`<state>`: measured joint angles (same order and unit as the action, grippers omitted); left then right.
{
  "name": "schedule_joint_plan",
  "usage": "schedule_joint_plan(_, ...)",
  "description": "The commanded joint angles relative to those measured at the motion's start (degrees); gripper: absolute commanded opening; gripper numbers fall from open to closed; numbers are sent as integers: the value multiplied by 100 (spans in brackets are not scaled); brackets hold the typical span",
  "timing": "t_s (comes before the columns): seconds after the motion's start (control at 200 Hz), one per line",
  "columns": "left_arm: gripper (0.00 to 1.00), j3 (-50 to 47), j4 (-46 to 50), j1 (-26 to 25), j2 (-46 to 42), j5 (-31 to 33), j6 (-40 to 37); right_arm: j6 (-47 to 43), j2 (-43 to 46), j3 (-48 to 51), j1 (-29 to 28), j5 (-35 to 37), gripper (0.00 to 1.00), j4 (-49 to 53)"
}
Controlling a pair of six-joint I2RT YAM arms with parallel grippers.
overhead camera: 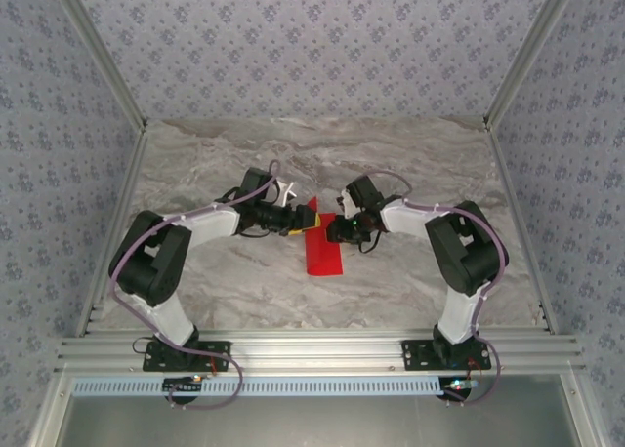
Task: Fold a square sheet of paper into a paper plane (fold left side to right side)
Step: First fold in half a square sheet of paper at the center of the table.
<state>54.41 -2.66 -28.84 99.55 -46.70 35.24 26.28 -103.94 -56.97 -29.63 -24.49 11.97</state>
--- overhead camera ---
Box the thin black left gripper cable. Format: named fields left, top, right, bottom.
left=233, top=224, right=274, bottom=241

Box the grey metal panel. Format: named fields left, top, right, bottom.
left=28, top=372, right=604, bottom=447

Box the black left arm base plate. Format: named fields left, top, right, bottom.
left=142, top=340, right=232, bottom=373

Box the black right controller board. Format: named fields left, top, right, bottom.
left=441, top=378, right=479, bottom=400

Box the black left controller board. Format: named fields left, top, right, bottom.
left=163, top=376, right=204, bottom=394

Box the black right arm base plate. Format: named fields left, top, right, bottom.
left=399, top=339, right=492, bottom=372

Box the black controller board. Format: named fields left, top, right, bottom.
left=441, top=378, right=479, bottom=400
left=163, top=376, right=204, bottom=394

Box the red cloth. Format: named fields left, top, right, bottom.
left=303, top=195, right=345, bottom=277

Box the thin black right gripper cable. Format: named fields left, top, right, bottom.
left=356, top=224, right=387, bottom=256

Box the aluminium frame post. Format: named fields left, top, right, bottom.
left=46, top=0, right=150, bottom=134
left=481, top=0, right=585, bottom=131

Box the pale slotted cable duct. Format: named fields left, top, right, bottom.
left=71, top=375, right=473, bottom=398

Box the aluminium mounting beam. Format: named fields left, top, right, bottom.
left=54, top=328, right=586, bottom=374

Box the aluminium side rail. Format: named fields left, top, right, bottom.
left=75, top=124, right=150, bottom=341
left=485, top=124, right=561, bottom=336

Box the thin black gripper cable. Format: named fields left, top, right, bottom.
left=233, top=224, right=274, bottom=241
left=356, top=224, right=387, bottom=256

